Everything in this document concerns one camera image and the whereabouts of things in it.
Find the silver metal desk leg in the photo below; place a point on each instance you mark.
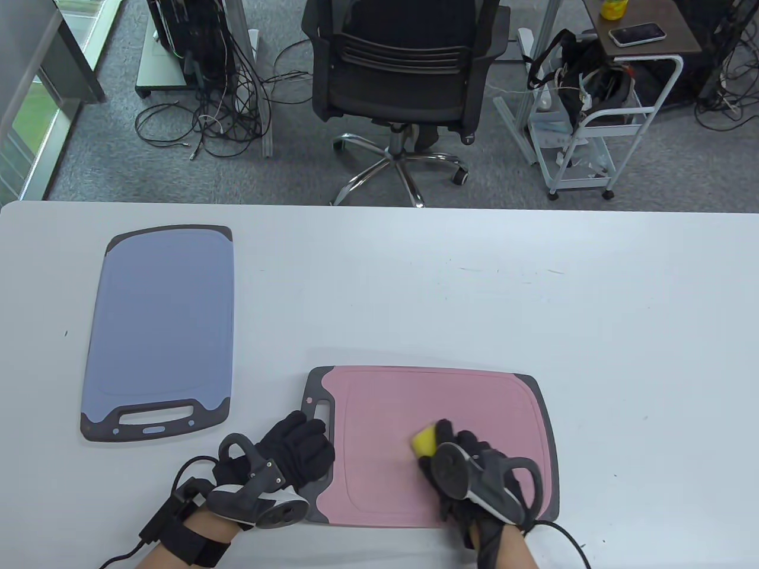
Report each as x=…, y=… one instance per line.
x=516, y=127

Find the white cart with brown top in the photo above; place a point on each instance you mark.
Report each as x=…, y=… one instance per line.
x=658, y=47

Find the person's right hand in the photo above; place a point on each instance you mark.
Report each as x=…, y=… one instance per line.
x=447, y=430

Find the blue cutting board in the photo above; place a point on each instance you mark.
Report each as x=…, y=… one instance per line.
x=160, y=314

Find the white desk leg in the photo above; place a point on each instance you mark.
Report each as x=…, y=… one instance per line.
x=236, y=18

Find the glass window panel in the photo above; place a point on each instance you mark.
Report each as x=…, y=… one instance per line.
x=35, y=118

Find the person's left hand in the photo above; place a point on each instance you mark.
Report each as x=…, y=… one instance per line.
x=299, y=441

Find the yellow sponge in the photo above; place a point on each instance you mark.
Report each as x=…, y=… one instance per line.
x=424, y=440

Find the grey metal base plate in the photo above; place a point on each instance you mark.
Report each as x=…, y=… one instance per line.
x=157, y=68

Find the white smartphone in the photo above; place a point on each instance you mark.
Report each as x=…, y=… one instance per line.
x=637, y=34

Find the person's right forearm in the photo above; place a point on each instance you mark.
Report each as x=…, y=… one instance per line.
x=519, y=551

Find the grey hand controller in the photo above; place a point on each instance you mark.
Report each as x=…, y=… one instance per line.
x=453, y=474
x=273, y=510

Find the black computer tower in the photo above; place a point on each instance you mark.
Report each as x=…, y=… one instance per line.
x=195, y=35

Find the pink cutting board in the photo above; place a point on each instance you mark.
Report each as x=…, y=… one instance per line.
x=379, y=427

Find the grey right hand controller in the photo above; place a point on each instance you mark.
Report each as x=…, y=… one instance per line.
x=453, y=474

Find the black bag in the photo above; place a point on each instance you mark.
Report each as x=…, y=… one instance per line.
x=584, y=59

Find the grey left hand controller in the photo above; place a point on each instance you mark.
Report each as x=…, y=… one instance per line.
x=273, y=510

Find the yellow bottle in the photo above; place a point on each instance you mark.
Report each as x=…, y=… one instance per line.
x=614, y=9

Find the blue packet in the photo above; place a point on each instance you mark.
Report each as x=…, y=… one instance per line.
x=551, y=124

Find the black office chair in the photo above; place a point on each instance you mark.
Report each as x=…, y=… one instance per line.
x=403, y=77

